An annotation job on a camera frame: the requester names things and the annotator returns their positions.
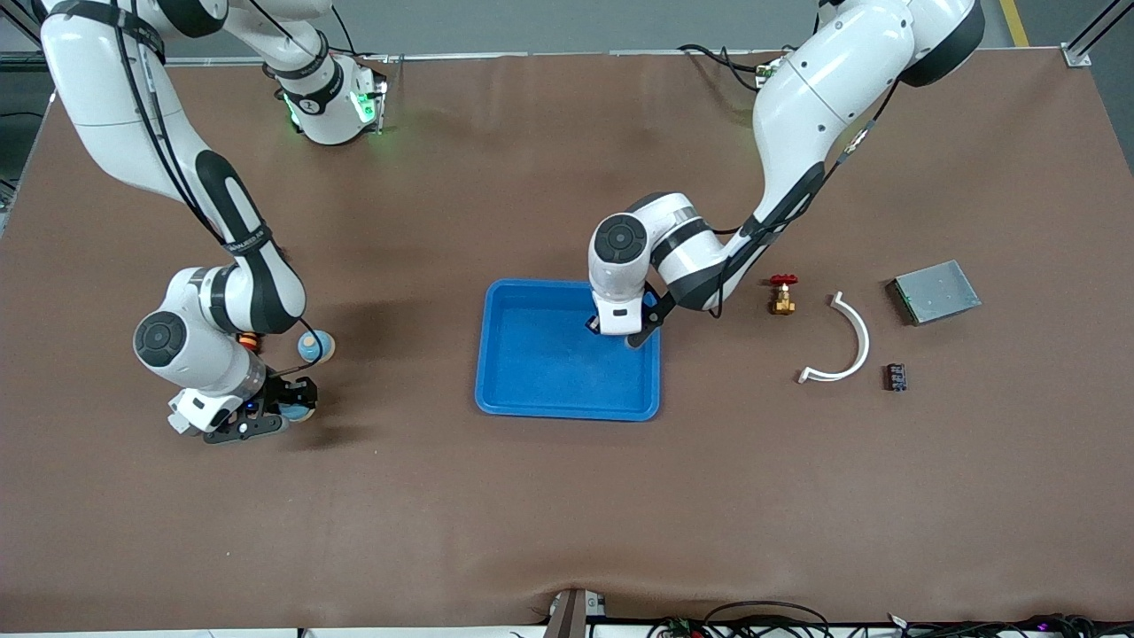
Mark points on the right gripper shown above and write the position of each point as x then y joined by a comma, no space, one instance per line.
282,390

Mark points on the blue plastic tray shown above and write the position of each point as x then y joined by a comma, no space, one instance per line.
549,372

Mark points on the small black connector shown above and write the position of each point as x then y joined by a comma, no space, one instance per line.
897,377

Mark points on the blue bell with cream knob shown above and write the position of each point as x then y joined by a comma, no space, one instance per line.
321,347
303,413

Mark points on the white curved plastic clamp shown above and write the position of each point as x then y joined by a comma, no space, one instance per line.
864,341

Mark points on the aluminium frame strut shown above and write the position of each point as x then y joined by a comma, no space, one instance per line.
1076,55

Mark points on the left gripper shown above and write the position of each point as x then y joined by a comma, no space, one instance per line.
590,325

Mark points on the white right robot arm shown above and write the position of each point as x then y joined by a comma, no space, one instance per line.
97,89

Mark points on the red led electronics module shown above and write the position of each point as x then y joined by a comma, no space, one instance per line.
682,629

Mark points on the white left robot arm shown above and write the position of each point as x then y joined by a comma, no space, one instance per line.
824,97

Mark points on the metal table edge bracket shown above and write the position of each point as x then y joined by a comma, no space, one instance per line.
571,616

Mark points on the grey metal box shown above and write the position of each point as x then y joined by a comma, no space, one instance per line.
939,292

